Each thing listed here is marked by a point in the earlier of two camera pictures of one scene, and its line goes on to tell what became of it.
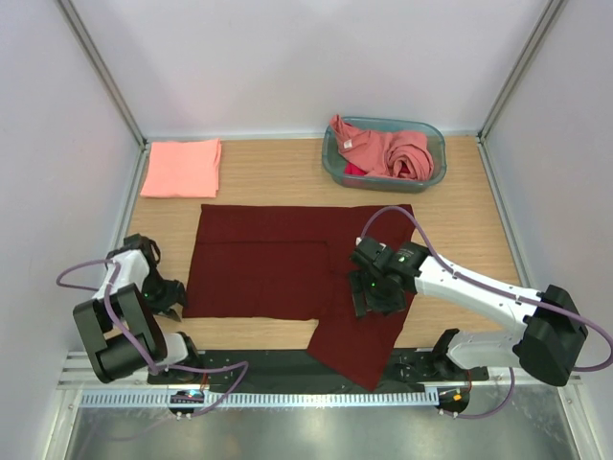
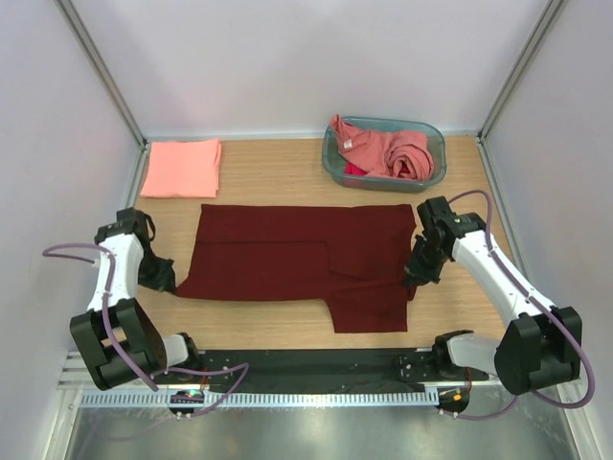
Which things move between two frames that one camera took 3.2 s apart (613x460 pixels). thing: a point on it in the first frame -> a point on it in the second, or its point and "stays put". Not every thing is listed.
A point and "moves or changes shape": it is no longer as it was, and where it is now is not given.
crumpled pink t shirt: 401,154 stays put
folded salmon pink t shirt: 183,170 stays put
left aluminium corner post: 77,22 stays put
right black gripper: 359,281 -> 418,275
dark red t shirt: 292,262 moves or changes shape
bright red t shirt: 350,169 stays put
